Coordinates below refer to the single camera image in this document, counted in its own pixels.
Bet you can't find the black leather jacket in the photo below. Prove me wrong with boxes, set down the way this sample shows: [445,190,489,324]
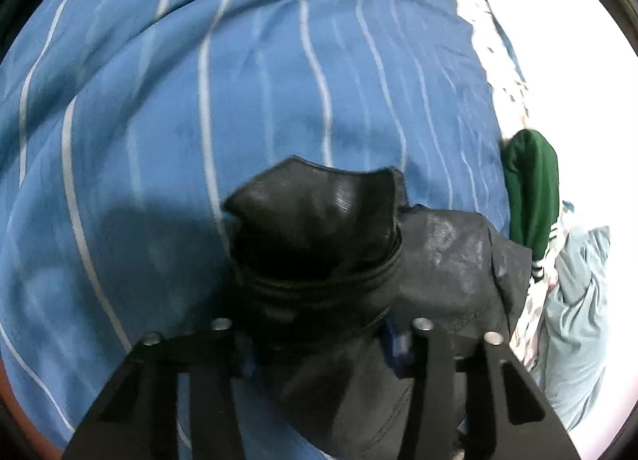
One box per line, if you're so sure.
[220,156,532,459]

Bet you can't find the plaid checkered bed sheet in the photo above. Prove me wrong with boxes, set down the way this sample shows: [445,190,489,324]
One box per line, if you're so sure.
[509,219,569,368]

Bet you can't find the light blue rumpled duvet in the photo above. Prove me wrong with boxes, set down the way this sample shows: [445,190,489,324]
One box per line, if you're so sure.
[530,227,611,431]

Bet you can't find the folded green striped garment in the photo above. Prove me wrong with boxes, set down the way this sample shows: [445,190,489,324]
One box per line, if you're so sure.
[501,129,560,282]

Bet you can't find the blue striped bed sheet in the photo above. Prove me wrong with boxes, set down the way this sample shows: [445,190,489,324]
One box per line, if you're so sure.
[1,0,509,448]

